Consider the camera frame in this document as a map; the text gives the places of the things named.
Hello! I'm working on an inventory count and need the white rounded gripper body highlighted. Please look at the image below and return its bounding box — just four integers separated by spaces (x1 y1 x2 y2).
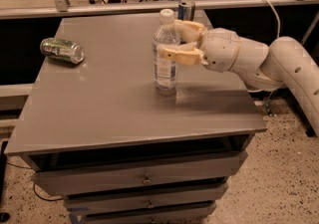
200 28 241 73

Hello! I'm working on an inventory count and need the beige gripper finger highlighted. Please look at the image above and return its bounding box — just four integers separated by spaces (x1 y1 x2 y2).
174 20 207 43
158 42 204 66

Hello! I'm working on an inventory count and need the clear plastic water bottle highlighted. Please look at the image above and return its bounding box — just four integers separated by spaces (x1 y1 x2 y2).
153 9 180 95

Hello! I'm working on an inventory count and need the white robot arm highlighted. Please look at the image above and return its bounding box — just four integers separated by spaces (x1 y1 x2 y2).
158 20 319 135

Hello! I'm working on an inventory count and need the blue silver energy drink can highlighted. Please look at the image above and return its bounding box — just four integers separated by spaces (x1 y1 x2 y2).
177 0 195 21

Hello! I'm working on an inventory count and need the green soda can lying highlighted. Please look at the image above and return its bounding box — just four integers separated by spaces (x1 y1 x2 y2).
40 38 84 65

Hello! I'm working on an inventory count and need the grey drawer cabinet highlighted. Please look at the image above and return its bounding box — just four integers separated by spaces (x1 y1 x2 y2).
4 10 268 224

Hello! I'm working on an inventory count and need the middle drawer front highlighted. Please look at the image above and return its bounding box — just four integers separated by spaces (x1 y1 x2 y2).
64 180 228 215

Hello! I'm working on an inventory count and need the drawer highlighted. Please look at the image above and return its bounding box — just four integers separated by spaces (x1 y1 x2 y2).
70 201 216 224
32 150 247 196
64 180 228 215

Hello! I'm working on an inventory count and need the bottom drawer front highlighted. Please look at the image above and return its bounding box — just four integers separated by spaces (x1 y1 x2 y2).
70 201 216 224

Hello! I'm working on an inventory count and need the top drawer front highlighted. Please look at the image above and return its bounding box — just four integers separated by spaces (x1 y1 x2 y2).
32 150 247 196

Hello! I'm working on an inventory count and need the white cable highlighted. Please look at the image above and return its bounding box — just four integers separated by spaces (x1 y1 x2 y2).
248 0 282 94

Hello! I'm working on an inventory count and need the black cable on floor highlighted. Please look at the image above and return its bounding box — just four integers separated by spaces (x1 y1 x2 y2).
5 161 65 202

